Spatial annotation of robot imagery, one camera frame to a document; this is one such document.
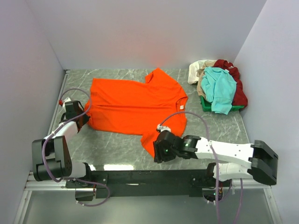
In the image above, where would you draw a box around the black base beam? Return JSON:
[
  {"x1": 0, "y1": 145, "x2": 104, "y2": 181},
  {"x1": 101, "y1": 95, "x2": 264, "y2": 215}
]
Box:
[{"x1": 66, "y1": 169, "x2": 216, "y2": 198}]

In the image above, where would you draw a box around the beige t shirt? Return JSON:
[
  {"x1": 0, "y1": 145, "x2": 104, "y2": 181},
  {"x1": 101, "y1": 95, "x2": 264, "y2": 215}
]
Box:
[{"x1": 197, "y1": 60, "x2": 216, "y2": 99}]

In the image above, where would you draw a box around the aluminium frame rail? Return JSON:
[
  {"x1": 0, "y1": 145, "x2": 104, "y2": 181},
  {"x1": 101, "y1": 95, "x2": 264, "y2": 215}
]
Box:
[{"x1": 14, "y1": 69, "x2": 98, "y2": 224}]

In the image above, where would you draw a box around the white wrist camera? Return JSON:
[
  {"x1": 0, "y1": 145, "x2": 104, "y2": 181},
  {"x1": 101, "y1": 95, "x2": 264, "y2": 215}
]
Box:
[
  {"x1": 58, "y1": 97, "x2": 71, "y2": 108},
  {"x1": 157, "y1": 124, "x2": 171, "y2": 133}
]

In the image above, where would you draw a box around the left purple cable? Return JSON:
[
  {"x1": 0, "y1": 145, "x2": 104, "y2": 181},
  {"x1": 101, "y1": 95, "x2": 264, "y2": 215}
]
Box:
[{"x1": 41, "y1": 87, "x2": 110, "y2": 208}]

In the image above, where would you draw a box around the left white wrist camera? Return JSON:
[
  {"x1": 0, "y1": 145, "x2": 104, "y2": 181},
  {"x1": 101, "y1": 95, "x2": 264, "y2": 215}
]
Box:
[{"x1": 58, "y1": 97, "x2": 71, "y2": 108}]

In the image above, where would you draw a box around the teal t shirt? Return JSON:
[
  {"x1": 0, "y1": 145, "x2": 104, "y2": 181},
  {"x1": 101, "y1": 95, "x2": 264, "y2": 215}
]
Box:
[{"x1": 201, "y1": 67, "x2": 236, "y2": 115}]

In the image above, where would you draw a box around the green plastic bin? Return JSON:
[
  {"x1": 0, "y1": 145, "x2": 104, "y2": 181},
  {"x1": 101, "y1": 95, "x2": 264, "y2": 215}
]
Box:
[{"x1": 199, "y1": 96, "x2": 244, "y2": 112}]

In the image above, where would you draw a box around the orange t shirt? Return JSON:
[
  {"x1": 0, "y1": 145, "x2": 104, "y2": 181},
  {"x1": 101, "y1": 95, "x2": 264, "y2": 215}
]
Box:
[{"x1": 85, "y1": 68, "x2": 188, "y2": 156}]

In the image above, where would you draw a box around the dark red t shirt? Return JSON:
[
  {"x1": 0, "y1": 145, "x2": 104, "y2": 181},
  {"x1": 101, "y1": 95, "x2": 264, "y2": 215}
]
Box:
[{"x1": 214, "y1": 59, "x2": 248, "y2": 108}]

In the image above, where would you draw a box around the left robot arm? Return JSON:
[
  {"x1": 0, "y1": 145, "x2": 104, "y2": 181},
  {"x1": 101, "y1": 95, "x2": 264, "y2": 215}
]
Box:
[{"x1": 32, "y1": 98, "x2": 90, "y2": 182}]

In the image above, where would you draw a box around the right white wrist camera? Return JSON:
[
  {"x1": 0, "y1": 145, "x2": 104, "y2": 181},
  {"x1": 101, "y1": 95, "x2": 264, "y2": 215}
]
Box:
[{"x1": 157, "y1": 124, "x2": 171, "y2": 133}]

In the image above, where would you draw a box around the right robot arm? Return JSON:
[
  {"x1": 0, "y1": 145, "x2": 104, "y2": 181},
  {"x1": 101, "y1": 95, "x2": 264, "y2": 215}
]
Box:
[{"x1": 153, "y1": 130, "x2": 278, "y2": 186}]

